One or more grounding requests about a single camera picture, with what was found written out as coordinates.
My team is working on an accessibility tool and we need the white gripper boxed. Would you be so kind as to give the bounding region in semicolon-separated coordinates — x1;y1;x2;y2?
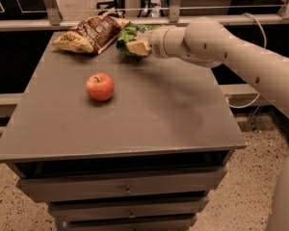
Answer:
126;26;187;59

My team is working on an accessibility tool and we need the green rice chip bag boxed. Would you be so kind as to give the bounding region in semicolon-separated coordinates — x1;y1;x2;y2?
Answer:
116;23;160;57

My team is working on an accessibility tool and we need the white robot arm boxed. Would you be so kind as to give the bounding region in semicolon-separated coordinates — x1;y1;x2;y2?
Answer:
127;16;289;231

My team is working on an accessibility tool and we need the brown chip bag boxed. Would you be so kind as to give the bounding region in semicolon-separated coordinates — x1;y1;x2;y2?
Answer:
52;15;130;55

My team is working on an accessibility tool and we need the black office chair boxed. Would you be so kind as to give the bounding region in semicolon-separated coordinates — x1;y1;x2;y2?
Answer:
95;0;125;18

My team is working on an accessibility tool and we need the red apple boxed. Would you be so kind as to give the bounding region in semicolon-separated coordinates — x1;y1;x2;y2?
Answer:
86;73;115;101

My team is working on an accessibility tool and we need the grey drawer cabinet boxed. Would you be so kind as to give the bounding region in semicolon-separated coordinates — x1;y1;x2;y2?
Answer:
0;26;248;231

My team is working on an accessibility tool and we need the top drawer with knob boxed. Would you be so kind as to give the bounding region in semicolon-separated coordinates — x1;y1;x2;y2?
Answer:
17;167;227;202

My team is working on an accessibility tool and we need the drawer with knob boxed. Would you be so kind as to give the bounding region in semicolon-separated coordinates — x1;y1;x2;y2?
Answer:
17;167;227;202
49;195;208;221

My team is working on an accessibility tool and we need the middle drawer with knob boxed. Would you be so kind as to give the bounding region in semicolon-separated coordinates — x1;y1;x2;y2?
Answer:
49;195;208;221

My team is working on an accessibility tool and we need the bottom drawer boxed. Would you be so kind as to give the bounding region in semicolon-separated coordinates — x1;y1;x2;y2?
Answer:
57;214;197;231

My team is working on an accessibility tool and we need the metal railing frame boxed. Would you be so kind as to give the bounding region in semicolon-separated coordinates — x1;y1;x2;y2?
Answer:
0;0;289;33

